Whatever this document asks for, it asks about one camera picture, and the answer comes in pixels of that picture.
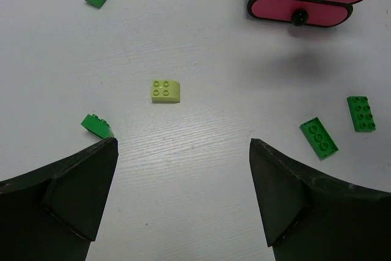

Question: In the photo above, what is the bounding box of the long green lego brick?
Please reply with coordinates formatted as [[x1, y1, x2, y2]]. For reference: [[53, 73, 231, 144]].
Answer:
[[300, 117, 338, 160], [347, 96, 376, 133]]

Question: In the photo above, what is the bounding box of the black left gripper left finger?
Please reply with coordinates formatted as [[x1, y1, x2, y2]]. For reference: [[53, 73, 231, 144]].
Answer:
[[1, 138, 119, 260]]

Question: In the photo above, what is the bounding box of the lime green lego brick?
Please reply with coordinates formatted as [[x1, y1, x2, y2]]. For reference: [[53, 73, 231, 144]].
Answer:
[[151, 79, 180, 103]]

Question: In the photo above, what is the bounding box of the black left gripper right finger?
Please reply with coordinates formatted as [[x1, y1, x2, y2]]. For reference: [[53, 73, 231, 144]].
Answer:
[[249, 139, 390, 260]]

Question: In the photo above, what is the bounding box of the small green lego piece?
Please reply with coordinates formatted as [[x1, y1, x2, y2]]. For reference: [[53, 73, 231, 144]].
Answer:
[[81, 114, 114, 139]]

